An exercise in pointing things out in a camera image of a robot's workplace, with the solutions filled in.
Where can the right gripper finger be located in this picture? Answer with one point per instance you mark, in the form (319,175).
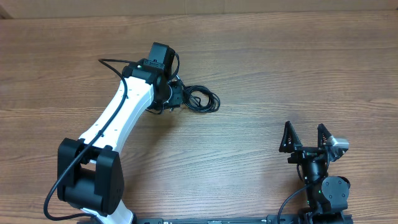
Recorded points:
(323,135)
(290,141)

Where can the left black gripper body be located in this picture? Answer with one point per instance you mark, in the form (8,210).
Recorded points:
(168,103)

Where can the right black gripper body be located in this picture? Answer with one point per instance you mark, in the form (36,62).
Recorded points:
(303,153)

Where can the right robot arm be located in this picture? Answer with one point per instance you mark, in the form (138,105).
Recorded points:
(327,196)

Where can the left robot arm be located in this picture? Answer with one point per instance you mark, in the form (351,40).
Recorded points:
(90,176)

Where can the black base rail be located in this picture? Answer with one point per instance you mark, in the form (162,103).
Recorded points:
(270,219)

